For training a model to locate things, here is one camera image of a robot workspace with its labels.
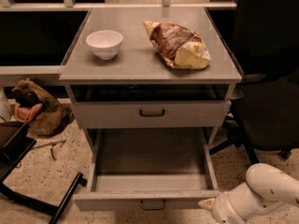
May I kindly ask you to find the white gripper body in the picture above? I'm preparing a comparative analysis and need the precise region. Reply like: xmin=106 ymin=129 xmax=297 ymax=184
xmin=211 ymin=191 xmax=246 ymax=224

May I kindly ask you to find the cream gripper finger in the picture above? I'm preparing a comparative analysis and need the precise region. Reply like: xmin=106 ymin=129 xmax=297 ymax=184
xmin=198 ymin=198 xmax=215 ymax=212

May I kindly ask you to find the grey drawer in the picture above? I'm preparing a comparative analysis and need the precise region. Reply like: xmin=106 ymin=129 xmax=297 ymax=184
xmin=74 ymin=128 xmax=220 ymax=211
xmin=71 ymin=101 xmax=231 ymax=129

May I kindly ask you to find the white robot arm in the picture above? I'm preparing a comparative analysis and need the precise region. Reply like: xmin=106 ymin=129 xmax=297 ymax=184
xmin=198 ymin=163 xmax=299 ymax=224

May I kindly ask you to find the grey drawer cabinet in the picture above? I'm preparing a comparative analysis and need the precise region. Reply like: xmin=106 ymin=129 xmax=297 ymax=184
xmin=60 ymin=7 xmax=241 ymax=144

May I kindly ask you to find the grey top drawer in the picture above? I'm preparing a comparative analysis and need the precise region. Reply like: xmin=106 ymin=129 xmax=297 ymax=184
xmin=71 ymin=101 xmax=231 ymax=129

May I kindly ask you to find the brown chip bag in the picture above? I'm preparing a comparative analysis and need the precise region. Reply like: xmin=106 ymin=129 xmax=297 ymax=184
xmin=143 ymin=21 xmax=211 ymax=70

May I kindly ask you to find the tool on floor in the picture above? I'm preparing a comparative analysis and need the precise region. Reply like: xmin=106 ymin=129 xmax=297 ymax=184
xmin=32 ymin=138 xmax=66 ymax=161

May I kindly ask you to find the black office chair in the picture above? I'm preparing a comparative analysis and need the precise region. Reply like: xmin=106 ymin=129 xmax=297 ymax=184
xmin=209 ymin=0 xmax=299 ymax=163

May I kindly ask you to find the brown bag on floor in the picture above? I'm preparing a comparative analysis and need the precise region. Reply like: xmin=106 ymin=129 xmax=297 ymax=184
xmin=12 ymin=78 xmax=73 ymax=136

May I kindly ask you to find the white ceramic bowl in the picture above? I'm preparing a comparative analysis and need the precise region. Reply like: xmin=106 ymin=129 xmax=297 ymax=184
xmin=86 ymin=30 xmax=123 ymax=60

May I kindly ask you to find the black stand frame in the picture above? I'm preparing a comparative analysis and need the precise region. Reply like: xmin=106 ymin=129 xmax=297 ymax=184
xmin=0 ymin=123 xmax=89 ymax=224

